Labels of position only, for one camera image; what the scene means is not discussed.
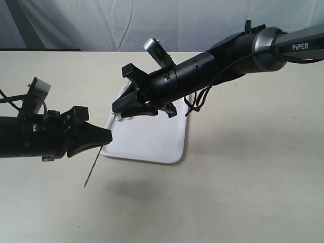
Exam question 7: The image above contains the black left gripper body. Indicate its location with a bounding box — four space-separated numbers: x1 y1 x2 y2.
21 106 89 161

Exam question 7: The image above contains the grey wrinkled backdrop cloth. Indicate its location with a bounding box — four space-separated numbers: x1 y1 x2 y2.
1 1 323 52

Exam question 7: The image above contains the white rectangular plastic tray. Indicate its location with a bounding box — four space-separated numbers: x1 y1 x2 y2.
100 84 191 165

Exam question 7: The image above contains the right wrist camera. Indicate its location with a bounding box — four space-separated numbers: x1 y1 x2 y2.
143 38 175 68

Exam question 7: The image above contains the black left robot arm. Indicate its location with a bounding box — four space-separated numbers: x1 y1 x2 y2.
1 106 112 162

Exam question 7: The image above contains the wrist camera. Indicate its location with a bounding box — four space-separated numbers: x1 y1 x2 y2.
143 38 175 68
18 77 51 116

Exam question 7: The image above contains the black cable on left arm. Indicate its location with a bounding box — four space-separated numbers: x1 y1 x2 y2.
0 88 31 111

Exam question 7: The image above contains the thin metal skewer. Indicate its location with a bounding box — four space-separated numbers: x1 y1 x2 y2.
83 112 116 189

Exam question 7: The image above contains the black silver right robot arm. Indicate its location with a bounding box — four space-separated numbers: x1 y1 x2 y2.
112 20 323 118

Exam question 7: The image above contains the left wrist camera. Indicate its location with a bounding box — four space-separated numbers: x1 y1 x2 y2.
18 77 51 116

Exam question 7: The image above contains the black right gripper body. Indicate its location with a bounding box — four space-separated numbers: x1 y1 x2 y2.
122 63 177 118

